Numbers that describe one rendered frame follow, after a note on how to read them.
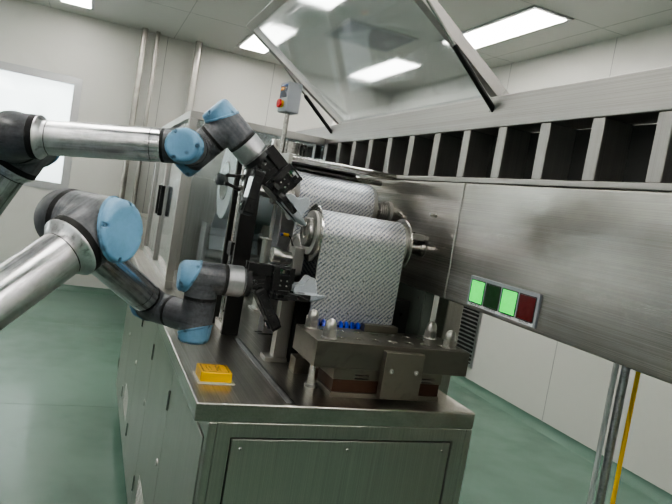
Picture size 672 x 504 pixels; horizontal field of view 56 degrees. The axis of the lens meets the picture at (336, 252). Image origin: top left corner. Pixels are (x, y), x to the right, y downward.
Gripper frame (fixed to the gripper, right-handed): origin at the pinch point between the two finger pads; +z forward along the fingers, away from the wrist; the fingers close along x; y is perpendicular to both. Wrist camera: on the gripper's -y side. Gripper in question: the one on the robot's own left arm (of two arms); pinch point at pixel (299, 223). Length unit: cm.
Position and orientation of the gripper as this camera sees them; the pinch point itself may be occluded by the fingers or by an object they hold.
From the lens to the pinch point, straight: 159.6
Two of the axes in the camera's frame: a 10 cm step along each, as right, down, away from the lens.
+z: 6.0, 7.3, 3.3
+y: 7.2, -6.7, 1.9
